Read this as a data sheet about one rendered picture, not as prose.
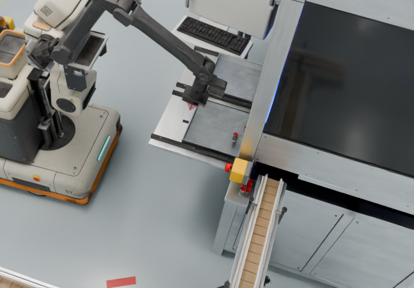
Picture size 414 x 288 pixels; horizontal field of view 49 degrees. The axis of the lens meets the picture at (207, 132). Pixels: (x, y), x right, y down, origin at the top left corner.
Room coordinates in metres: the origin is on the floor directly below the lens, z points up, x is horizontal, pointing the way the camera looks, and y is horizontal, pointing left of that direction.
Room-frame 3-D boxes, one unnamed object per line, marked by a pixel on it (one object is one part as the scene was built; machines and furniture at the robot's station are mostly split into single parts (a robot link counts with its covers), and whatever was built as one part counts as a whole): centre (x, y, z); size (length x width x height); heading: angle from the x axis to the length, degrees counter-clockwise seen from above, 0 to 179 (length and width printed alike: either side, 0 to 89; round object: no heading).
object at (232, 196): (1.01, -0.20, 0.87); 0.14 x 0.13 x 0.02; 81
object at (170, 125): (1.48, -0.04, 0.87); 0.70 x 0.48 x 0.02; 171
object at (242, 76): (1.63, -0.14, 0.90); 0.34 x 0.26 x 0.04; 81
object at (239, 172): (1.03, -0.16, 0.99); 0.08 x 0.07 x 0.07; 81
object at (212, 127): (1.30, -0.08, 0.90); 0.34 x 0.26 x 0.04; 81
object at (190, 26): (2.04, 0.06, 0.82); 0.40 x 0.14 x 0.02; 73
